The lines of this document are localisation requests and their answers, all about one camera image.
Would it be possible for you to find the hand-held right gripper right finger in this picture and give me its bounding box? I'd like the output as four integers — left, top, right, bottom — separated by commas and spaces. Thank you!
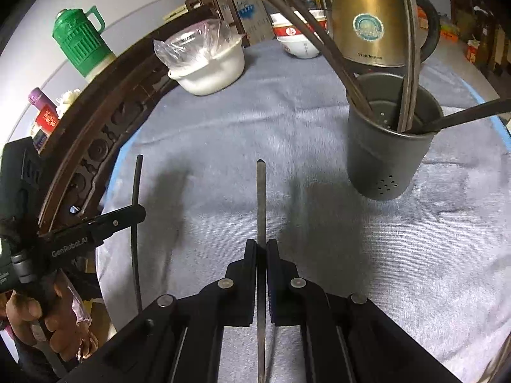
267, 239, 464, 383

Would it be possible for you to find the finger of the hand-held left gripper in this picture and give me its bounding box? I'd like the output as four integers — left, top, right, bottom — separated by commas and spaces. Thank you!
82, 205, 145, 245

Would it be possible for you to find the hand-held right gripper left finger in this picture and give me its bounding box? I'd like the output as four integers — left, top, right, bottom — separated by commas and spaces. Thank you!
58, 239, 258, 383

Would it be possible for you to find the dark metal chopstick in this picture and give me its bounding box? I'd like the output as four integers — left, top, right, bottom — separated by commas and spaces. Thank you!
421, 99, 511, 133
397, 0, 416, 133
255, 0, 376, 118
403, 0, 422, 133
255, 159, 267, 383
227, 0, 370, 122
131, 154, 144, 312

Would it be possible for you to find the grey metal utensil holder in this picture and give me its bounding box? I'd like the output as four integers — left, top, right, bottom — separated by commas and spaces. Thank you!
345, 72, 445, 202

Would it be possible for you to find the person's left hand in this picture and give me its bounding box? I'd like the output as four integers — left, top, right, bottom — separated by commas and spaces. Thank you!
6, 274, 100, 354

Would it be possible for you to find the blue table cover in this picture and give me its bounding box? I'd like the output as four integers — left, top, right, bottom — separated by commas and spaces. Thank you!
98, 84, 511, 210

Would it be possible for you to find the red packet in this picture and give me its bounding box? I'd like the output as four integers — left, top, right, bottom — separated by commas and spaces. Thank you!
32, 108, 61, 153

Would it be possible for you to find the purple-capped bottle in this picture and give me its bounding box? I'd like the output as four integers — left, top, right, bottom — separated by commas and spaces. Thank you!
28, 87, 59, 112

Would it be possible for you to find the white fluffy item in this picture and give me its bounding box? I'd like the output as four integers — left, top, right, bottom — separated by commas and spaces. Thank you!
58, 90, 81, 109

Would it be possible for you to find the grey table cloth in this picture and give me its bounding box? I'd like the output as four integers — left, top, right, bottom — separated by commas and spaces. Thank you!
96, 40, 511, 383

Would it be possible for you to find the green thermos jug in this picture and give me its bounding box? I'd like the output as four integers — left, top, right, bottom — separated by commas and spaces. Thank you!
53, 6, 118, 81

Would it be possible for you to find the white bowl with plastic cover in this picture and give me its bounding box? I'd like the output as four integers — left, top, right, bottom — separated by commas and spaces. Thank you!
154, 19, 246, 97

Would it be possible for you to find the small wooden chair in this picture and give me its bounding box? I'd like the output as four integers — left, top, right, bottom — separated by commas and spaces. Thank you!
185, 0, 250, 49

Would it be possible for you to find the white porcelain bowl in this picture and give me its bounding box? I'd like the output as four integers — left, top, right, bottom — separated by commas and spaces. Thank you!
277, 36, 322, 59

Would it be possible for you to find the white printed box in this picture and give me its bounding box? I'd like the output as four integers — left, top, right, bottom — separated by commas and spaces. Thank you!
229, 0, 273, 45

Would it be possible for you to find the red-banded white bowl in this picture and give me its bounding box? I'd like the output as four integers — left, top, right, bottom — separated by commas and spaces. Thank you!
270, 10, 329, 41

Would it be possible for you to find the gold electric kettle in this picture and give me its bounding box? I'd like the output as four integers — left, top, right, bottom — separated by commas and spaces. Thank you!
331, 0, 442, 68

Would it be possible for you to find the red-label bottle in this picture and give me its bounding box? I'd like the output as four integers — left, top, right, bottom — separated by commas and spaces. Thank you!
465, 36, 482, 67

